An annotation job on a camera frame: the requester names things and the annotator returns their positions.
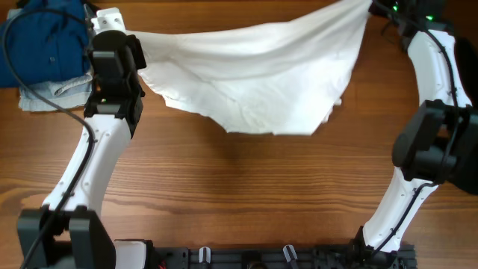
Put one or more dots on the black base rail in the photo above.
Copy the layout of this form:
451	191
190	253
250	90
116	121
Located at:
261	258

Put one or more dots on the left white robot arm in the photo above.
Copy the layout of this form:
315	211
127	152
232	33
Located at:
66	232

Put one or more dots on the folded light blue garment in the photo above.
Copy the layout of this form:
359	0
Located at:
72	93

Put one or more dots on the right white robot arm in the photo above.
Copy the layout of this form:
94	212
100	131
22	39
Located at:
439	143

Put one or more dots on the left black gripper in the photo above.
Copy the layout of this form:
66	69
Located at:
137	53

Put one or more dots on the black garment at right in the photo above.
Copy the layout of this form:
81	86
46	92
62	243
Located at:
465	150

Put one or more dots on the folded blue shirt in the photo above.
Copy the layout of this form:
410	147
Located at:
47	47

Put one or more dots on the white t-shirt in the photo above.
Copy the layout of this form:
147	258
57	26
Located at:
282	78

